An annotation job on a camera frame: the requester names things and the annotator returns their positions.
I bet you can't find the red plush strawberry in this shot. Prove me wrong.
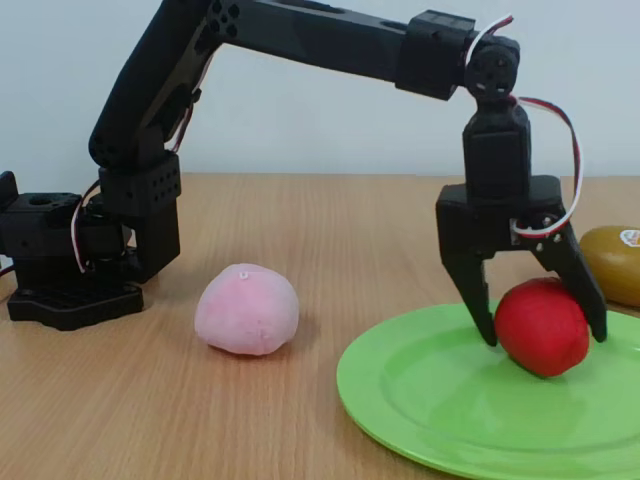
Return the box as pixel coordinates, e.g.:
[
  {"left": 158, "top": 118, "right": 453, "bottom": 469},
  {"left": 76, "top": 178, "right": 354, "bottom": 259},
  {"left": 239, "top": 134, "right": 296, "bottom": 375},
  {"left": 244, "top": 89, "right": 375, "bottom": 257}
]
[{"left": 493, "top": 277, "right": 591, "bottom": 379}]

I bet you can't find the black robot arm with base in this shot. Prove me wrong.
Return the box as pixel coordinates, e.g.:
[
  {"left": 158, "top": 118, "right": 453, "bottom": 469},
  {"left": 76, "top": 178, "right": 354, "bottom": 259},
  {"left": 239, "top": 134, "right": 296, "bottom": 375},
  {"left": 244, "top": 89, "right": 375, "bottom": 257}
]
[{"left": 0, "top": 0, "right": 522, "bottom": 332}]

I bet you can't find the green plastic plate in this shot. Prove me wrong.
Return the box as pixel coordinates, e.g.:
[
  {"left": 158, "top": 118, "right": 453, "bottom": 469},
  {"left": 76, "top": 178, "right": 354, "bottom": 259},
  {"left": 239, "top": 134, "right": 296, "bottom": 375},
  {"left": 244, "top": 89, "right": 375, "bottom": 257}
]
[{"left": 335, "top": 299, "right": 640, "bottom": 480}]

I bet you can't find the brown kiwi with sticker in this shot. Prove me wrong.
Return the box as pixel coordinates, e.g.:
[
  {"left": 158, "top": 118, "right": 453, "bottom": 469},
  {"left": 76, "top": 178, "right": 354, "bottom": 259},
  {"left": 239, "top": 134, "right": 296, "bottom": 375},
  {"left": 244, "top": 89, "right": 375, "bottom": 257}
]
[{"left": 578, "top": 225, "right": 640, "bottom": 307}]

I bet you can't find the pink plush peach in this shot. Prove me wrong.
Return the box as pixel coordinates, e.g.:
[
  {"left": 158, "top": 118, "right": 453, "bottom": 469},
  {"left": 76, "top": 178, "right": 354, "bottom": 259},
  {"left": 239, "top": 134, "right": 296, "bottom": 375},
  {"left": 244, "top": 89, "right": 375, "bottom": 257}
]
[{"left": 193, "top": 263, "right": 300, "bottom": 357}]

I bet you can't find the red white gripper servo cable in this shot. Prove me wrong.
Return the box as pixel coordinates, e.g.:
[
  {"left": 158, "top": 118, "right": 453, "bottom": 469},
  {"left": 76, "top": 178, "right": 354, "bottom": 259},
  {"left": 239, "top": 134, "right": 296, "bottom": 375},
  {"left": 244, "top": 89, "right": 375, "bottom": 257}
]
[{"left": 513, "top": 95, "right": 586, "bottom": 239}]

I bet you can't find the red white wrist servo cable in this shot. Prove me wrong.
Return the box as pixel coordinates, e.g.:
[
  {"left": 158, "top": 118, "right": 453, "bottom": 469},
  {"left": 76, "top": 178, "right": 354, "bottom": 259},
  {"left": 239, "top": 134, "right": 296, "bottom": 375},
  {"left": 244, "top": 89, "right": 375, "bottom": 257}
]
[{"left": 460, "top": 14, "right": 515, "bottom": 76}]

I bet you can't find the red white upper arm cable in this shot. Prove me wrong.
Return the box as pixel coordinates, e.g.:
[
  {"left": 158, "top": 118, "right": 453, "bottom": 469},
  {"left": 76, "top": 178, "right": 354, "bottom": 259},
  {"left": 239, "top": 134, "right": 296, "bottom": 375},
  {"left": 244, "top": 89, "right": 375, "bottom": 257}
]
[{"left": 168, "top": 47, "right": 217, "bottom": 152}]

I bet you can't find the red white base servo cable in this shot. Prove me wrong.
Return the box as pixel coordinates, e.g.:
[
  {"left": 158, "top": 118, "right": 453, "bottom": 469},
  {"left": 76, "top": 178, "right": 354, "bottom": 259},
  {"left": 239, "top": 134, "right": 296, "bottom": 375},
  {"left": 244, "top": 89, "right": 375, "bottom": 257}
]
[{"left": 71, "top": 178, "right": 102, "bottom": 274}]

